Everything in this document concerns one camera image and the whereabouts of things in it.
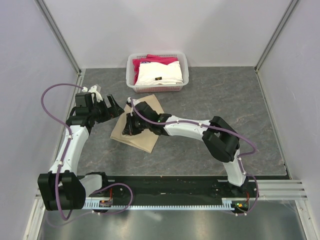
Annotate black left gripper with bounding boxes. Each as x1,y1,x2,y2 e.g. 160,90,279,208
89,94,124,124

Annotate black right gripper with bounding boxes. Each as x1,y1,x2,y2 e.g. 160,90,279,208
123,112,151,137

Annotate beige cloth napkin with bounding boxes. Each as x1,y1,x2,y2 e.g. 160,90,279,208
110,94,163,153

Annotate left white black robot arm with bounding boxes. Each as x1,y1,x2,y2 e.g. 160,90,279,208
37,91,124,211

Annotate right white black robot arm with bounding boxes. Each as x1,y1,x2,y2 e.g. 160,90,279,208
122,98,247,197

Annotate white folded shirt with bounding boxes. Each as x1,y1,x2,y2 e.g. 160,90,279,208
135,61,183,86

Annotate pink folded garment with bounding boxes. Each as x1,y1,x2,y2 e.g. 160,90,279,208
132,54,178,84

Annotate white plastic basket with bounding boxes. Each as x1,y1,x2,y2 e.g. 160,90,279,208
126,51,189,93

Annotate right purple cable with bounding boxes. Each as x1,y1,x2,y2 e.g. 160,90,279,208
127,97,260,217

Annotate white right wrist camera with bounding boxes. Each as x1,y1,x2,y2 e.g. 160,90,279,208
126,97,140,107

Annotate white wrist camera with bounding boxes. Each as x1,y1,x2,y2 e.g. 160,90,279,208
81,84,103,103
126,97,140,107

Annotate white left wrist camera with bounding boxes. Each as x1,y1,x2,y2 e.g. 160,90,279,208
81,84,103,103

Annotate left aluminium frame post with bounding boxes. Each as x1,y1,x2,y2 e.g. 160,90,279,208
34,0,82,76

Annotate aluminium frame post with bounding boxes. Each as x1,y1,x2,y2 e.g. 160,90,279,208
254,0,300,73
34,0,82,76

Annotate blue slotted cable duct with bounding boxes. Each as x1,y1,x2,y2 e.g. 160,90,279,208
82,198,235,211

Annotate right aluminium frame post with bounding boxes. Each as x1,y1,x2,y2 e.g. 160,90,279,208
254,0,300,73

